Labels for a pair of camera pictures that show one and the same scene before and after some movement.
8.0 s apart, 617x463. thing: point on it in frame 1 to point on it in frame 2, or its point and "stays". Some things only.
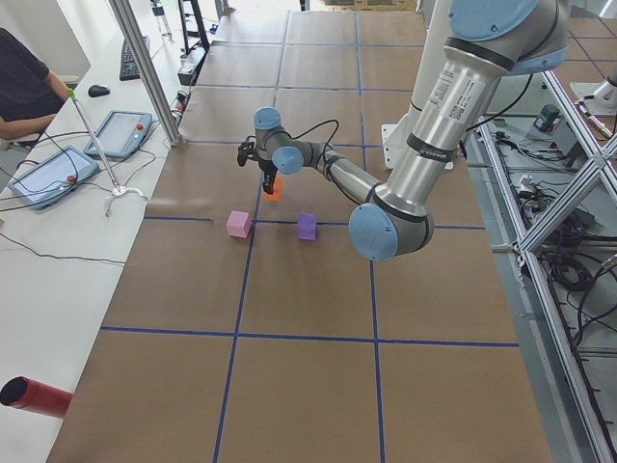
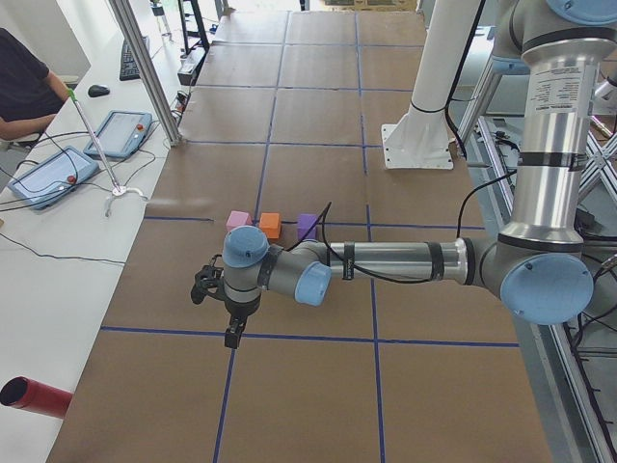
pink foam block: [238, 224] stays
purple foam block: [308, 227] stays
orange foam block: [279, 189] to [271, 223]
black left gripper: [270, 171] to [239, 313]
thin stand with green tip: [117, 190] stays
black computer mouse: [97, 90] stays
